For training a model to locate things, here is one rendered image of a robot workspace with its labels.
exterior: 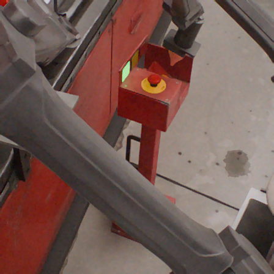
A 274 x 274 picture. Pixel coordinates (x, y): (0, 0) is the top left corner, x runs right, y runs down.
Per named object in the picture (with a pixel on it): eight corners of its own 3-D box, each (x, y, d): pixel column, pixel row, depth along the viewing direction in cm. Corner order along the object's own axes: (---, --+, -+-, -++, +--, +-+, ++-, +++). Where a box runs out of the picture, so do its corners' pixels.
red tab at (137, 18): (134, 34, 209) (135, 20, 203) (129, 33, 209) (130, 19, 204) (145, 15, 219) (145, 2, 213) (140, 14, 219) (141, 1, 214)
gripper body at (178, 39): (169, 32, 154) (177, 14, 149) (199, 48, 154) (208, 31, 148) (161, 43, 150) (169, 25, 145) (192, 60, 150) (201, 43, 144)
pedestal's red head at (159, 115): (165, 133, 157) (170, 88, 144) (116, 115, 161) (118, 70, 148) (188, 92, 170) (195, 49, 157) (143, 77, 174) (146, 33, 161)
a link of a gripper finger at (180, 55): (162, 51, 161) (172, 29, 154) (183, 62, 160) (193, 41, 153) (153, 63, 157) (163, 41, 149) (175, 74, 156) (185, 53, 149)
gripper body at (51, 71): (16, 79, 98) (30, 57, 92) (39, 48, 104) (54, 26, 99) (43, 98, 99) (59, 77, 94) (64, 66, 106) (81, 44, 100)
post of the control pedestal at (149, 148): (147, 212, 203) (158, 112, 163) (134, 207, 204) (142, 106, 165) (152, 202, 206) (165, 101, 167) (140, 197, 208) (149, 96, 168)
